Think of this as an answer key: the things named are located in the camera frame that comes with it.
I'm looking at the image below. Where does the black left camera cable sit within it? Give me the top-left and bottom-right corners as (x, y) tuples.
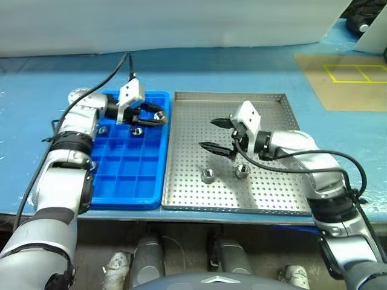
(129, 52), (137, 81)

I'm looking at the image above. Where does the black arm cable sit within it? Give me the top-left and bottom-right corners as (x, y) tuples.
(13, 51), (129, 230)
(232, 129), (387, 264)

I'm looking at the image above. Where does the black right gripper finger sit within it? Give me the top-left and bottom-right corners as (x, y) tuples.
(210, 117), (235, 131)
(198, 141), (234, 158)

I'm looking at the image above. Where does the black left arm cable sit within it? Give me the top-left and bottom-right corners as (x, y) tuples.
(13, 51), (129, 230)

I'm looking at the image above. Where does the white robot foot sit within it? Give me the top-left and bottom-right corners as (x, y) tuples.
(102, 251), (132, 290)
(278, 264), (310, 290)

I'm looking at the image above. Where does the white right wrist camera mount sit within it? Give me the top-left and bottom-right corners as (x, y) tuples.
(230, 100), (262, 152)

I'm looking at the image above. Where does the cardboard sheet with yellow tape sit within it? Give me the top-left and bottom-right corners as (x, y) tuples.
(293, 53), (387, 113)

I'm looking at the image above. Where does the white panel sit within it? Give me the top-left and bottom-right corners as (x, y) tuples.
(353, 11), (387, 53)

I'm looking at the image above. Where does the blue compartment tray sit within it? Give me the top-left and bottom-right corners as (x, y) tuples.
(88, 91), (172, 211)

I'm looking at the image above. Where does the black bag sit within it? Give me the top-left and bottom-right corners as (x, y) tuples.
(344, 12), (379, 39)

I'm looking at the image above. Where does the white foam board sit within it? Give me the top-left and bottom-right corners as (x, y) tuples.
(0, 0), (354, 59)

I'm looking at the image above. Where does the dark rounded shape with logo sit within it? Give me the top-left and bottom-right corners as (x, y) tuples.
(132, 271), (302, 290)

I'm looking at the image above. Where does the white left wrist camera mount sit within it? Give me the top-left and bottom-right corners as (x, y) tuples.
(115, 77), (146, 126)

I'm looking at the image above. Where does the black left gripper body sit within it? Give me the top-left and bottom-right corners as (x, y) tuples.
(123, 101), (148, 124)

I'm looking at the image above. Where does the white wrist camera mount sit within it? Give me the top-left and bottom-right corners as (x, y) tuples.
(230, 100), (262, 152)
(115, 77), (146, 126)

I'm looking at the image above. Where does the perforated steel tray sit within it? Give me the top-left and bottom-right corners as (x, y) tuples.
(160, 91), (314, 217)

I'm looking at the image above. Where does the dark grey rounded leg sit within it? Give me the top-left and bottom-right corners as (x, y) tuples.
(207, 236), (254, 276)
(131, 234), (166, 288)

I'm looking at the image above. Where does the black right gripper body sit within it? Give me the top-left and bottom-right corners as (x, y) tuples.
(229, 120), (250, 161)

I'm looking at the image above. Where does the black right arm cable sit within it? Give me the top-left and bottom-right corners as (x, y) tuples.
(232, 129), (387, 264)

